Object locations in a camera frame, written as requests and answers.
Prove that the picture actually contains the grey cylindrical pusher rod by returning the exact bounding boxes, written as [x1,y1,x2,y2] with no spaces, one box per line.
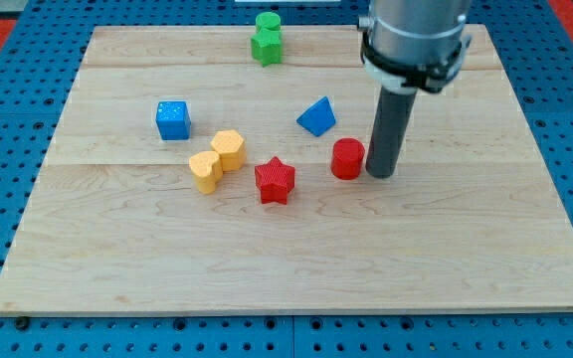
[365,88,417,179]

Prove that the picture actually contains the blue cube block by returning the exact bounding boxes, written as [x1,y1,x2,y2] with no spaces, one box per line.
[155,100,191,140]

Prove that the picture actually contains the yellow hexagon block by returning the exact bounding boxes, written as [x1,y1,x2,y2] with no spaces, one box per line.
[211,129,247,172]

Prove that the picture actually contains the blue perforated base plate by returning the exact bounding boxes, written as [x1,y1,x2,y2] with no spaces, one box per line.
[0,0,573,357]

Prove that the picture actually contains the wooden board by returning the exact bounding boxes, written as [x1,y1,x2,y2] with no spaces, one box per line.
[0,25,573,317]

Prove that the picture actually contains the green star block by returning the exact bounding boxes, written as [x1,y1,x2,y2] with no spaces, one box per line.
[251,29,283,67]

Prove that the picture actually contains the blue triangular block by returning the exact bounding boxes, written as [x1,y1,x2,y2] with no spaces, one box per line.
[296,96,336,137]

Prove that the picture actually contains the red cylinder block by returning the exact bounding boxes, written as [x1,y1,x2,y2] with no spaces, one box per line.
[330,138,365,180]

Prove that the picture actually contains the green cylinder block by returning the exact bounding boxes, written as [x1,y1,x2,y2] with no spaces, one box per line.
[255,12,282,32]

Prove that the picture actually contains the red star block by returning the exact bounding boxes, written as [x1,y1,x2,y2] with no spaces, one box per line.
[254,156,295,205]

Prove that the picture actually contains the yellow heart block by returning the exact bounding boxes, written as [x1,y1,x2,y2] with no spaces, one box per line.
[188,151,223,194]

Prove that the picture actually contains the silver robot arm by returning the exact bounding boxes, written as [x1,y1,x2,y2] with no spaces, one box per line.
[357,0,472,95]

